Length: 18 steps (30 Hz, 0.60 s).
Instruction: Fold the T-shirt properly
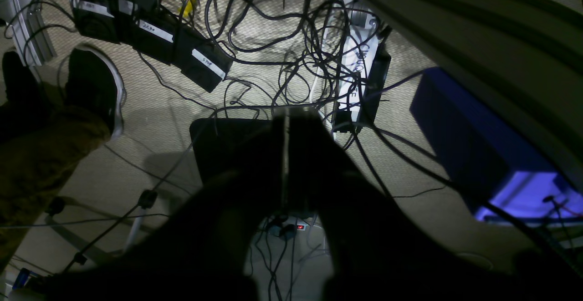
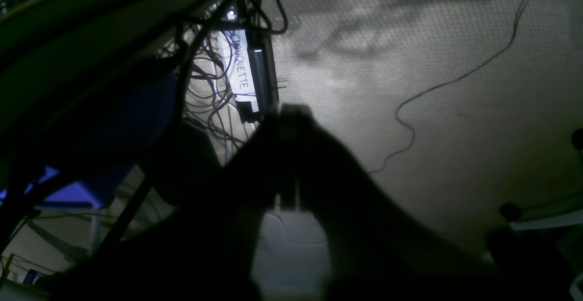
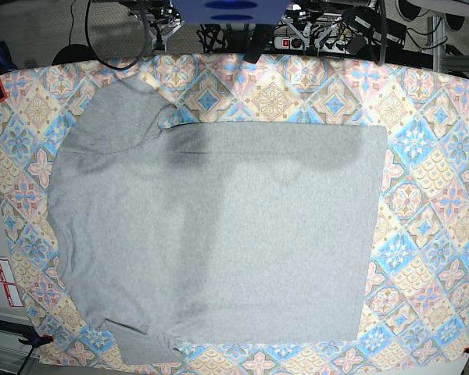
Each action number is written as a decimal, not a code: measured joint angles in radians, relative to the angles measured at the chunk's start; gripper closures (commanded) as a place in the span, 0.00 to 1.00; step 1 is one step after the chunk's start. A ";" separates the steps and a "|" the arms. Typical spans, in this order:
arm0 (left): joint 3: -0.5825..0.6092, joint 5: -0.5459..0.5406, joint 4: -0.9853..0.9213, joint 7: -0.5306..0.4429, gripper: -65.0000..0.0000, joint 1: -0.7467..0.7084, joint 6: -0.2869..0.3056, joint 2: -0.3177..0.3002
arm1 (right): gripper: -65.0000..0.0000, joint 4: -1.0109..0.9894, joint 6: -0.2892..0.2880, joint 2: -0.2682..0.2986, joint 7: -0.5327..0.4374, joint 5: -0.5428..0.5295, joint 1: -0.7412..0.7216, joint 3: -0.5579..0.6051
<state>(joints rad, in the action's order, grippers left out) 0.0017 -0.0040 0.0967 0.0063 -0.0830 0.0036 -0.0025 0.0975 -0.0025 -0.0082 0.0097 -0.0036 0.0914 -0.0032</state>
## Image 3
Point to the grey T-shirt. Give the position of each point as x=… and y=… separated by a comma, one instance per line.
x=212, y=233

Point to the black power strip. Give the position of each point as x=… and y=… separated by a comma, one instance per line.
x=332, y=45

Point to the black round base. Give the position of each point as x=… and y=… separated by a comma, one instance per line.
x=73, y=53

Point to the patterned tablecloth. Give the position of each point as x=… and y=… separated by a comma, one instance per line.
x=416, y=308

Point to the white red labels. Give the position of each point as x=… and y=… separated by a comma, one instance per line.
x=8, y=285

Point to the black clamp bottom left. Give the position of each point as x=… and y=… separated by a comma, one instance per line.
x=34, y=340

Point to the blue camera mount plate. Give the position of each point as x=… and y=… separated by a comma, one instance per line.
x=231, y=11

